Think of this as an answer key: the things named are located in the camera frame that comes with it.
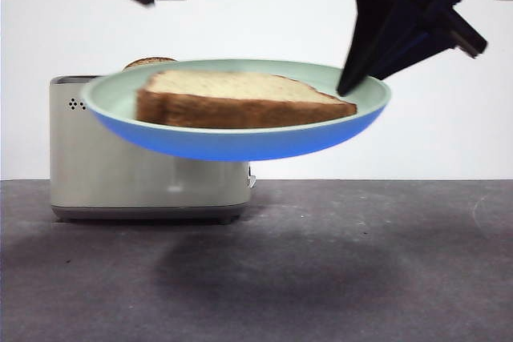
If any brown toast slice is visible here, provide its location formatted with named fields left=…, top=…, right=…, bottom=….
left=135, top=69, right=358, bottom=130
left=122, top=56, right=178, bottom=72

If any pale green round plate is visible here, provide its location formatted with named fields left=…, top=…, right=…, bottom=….
left=81, top=58, right=393, bottom=163

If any cream two-slot toaster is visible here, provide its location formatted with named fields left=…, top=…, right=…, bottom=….
left=49, top=74, right=257, bottom=225

